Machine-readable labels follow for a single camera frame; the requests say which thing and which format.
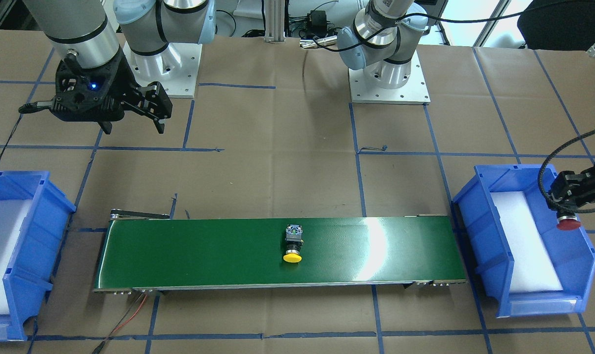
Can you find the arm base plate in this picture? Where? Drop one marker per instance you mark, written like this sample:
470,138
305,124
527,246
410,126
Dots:
388,83
176,68

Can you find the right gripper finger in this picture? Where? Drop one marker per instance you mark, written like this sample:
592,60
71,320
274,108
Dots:
106,126
152,102

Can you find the black power adapter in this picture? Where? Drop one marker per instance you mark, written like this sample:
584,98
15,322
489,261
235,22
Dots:
317,20

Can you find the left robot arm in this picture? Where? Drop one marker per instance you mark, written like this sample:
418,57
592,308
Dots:
380,51

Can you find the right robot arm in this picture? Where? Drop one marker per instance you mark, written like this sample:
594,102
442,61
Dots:
83,28

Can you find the blue bin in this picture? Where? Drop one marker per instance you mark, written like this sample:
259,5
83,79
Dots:
28,276
571,252

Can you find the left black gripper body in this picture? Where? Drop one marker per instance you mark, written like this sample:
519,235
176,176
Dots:
590,185

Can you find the red mushroom push button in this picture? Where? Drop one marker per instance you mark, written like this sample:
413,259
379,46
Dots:
568,222

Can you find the green conveyor belt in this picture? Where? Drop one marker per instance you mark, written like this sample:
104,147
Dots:
212,254

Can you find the aluminium profile post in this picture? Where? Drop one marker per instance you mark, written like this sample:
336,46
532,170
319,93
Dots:
275,19

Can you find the yellow mushroom push button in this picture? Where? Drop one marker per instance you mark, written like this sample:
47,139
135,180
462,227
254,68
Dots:
293,242

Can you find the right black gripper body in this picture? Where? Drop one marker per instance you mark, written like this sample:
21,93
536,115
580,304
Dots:
124,85

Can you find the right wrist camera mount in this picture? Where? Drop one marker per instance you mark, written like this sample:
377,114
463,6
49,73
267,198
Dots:
81,94

